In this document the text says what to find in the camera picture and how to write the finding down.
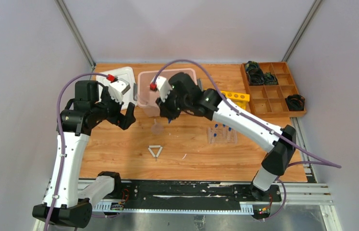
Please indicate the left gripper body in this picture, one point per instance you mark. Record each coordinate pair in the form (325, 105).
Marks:
(115, 110)

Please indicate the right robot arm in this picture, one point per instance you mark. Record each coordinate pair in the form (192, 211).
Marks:
(277, 142)

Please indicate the white bin lid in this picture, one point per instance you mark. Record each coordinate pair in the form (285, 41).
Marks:
(127, 74)

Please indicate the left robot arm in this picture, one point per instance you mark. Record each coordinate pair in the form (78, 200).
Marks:
(93, 102)

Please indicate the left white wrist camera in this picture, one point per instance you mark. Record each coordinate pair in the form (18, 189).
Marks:
(117, 89)

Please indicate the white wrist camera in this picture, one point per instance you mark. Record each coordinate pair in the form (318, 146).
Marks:
(163, 87)
(117, 89)

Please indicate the wooden compartment tray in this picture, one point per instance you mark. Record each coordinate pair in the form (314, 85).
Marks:
(267, 101)

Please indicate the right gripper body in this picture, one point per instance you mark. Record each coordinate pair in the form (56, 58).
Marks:
(173, 106)

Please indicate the yellow test tube rack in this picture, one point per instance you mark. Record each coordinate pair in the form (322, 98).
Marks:
(240, 99)

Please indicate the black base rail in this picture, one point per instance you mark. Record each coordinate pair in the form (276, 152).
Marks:
(190, 197)

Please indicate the rolled dark tie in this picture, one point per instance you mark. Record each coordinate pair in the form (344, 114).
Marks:
(254, 74)

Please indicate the rolled black tie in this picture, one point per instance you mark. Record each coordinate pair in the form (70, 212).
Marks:
(295, 102)

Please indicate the rolled green tie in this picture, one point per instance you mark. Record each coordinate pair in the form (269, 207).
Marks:
(270, 79)

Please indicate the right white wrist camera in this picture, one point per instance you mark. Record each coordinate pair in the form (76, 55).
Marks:
(163, 87)

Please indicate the white clay triangle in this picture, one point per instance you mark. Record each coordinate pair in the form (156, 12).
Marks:
(155, 151)

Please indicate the pink plastic bin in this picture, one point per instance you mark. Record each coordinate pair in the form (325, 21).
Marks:
(146, 98)

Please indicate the clear acrylic tube rack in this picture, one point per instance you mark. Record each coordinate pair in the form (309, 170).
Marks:
(222, 137)

